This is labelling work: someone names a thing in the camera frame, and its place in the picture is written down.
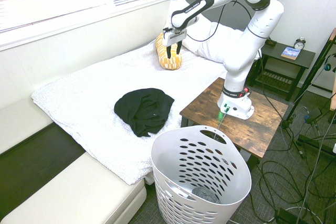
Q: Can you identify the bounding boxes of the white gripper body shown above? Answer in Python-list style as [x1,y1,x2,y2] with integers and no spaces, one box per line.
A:
[162,28,187,47]

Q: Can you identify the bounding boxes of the black sports shirt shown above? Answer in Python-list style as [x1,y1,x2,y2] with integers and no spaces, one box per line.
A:
[113,87,175,138]

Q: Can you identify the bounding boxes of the white perforated laundry basket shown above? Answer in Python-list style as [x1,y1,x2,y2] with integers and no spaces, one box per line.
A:
[151,125,252,224]

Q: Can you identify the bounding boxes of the yellow patterned bolster pillow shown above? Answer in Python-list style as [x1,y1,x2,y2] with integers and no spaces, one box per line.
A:
[155,31,183,71]

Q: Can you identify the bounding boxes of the white pillow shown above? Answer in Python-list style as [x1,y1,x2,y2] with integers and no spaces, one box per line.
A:
[181,20,247,65]

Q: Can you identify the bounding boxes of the dark grey headboard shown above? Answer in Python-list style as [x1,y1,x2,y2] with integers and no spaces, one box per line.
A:
[183,0,281,32]

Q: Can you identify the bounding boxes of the white patterned duvet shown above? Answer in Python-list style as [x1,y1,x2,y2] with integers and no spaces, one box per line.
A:
[30,39,228,186]

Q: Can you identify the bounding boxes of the blue paperback book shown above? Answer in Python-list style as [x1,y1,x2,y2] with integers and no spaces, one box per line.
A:
[280,46,301,61]

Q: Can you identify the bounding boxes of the rustic wooden side table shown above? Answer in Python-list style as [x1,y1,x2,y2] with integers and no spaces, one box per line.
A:
[180,77,289,171]

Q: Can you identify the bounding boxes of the black alarm clock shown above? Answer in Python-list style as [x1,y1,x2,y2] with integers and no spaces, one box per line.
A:
[293,37,307,51]

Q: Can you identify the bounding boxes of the black nightstand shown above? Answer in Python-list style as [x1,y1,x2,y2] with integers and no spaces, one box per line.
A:
[249,39,316,102]

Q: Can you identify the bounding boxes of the black tripod stand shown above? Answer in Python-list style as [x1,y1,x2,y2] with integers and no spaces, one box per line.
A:
[286,28,336,158]

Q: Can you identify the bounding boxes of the grey cloth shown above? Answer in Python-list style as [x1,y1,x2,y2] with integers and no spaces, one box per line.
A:
[191,186,221,205]

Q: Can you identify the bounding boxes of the black power adapter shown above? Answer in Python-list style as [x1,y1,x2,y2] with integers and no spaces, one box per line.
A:
[304,108,322,124]

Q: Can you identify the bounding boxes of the black headphones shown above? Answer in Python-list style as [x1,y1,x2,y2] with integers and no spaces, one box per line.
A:
[323,53,336,73]

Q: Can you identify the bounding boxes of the light wooden board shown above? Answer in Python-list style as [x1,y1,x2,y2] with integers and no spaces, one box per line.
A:
[329,28,336,112]

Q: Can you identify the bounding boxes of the small cream bench cushion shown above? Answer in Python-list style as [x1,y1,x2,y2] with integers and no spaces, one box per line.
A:
[0,97,55,155]

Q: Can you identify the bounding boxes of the large cream bench cushion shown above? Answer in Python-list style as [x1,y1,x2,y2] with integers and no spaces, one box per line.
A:
[0,152,147,224]

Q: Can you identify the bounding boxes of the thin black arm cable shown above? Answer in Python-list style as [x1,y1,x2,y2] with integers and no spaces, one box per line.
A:
[186,0,263,42]

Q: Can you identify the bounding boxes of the green network cable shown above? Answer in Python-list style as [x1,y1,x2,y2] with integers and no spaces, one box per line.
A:
[214,105,229,141]

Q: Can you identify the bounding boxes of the coiled black floor cable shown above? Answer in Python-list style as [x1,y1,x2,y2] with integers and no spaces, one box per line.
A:
[249,159,336,224]

